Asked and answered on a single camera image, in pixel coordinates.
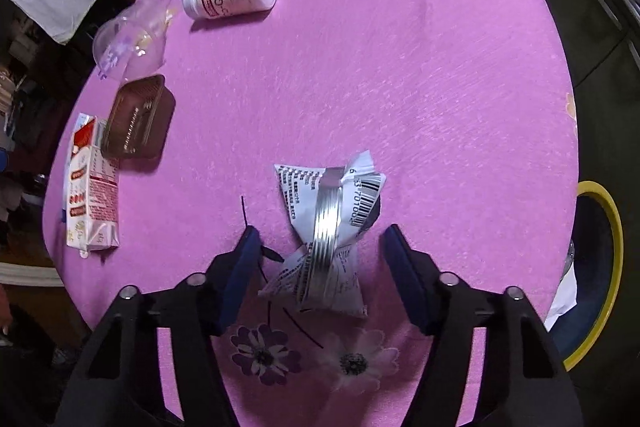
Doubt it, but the purple floral tablecloth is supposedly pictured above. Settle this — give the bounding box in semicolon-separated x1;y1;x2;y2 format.
42;0;581;427

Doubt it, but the white and red milk carton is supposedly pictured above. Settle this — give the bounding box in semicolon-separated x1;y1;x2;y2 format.
65;113;122;255

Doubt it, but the clear plastic cup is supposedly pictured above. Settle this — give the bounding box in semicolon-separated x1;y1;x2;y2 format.
92;0;168;82

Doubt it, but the brown plastic tray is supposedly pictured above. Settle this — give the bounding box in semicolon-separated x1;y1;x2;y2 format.
100;74;176;158

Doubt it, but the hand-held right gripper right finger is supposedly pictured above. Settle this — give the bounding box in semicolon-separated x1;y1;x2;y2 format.
382;223;586;427

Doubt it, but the yellow-rimmed trash bin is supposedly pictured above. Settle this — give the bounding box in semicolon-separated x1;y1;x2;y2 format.
545;180;624;373

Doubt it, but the white silver packet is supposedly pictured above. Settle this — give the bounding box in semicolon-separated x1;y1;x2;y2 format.
257;150;388;319

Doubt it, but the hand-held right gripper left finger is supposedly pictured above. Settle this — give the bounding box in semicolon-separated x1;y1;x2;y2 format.
52;225;262;427

